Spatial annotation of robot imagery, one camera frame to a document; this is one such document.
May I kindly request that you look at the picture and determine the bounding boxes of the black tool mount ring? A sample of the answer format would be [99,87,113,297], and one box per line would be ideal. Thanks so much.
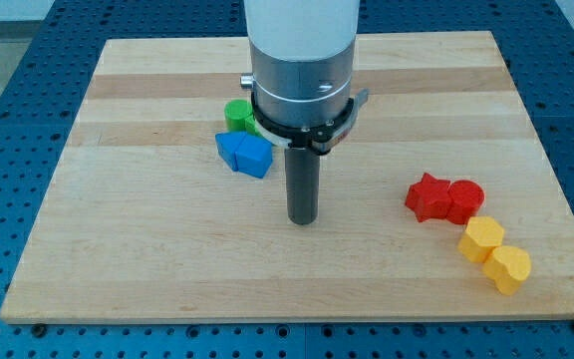
[250,89,369,156]

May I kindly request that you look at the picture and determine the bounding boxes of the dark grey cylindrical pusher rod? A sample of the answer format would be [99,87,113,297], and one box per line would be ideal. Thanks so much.
[284,149,320,225]

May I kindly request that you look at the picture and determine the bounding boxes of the green cylinder block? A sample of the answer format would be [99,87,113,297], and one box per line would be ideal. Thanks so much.
[224,99,253,133]

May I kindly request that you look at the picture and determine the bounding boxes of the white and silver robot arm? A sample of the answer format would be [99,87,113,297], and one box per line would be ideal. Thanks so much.
[240,0,369,225]

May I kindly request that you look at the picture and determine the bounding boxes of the red star block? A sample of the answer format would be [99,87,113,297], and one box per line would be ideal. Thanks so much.
[405,173,452,222]

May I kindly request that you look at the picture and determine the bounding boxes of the blue cube block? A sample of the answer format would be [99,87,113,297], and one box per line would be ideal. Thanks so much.
[234,135,273,179]

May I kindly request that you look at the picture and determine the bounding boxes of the wooden board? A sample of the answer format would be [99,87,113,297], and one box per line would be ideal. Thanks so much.
[0,31,574,324]

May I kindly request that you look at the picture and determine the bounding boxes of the red cylinder block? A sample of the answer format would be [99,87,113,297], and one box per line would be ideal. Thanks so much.
[446,179,485,224]

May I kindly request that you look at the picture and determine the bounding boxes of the yellow hexagon block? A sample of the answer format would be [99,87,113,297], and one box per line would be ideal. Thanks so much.
[457,216,505,263]

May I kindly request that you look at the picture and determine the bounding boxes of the yellow heart block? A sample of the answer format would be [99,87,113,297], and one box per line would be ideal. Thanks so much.
[482,245,532,295]

